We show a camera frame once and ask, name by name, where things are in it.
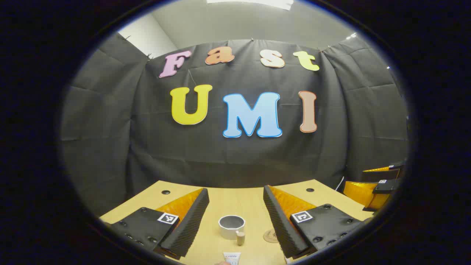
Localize white cup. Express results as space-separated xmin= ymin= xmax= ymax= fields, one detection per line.
xmin=219 ymin=215 xmax=246 ymax=246

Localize black backdrop cloth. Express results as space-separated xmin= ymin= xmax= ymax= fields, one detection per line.
xmin=59 ymin=32 xmax=410 ymax=218

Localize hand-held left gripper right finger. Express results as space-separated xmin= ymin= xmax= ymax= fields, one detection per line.
xmin=263 ymin=185 xmax=374 ymax=259

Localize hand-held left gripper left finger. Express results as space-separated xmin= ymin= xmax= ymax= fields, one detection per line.
xmin=99 ymin=188 xmax=210 ymax=260

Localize wooden desktop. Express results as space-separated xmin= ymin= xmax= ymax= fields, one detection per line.
xmin=99 ymin=179 xmax=374 ymax=265

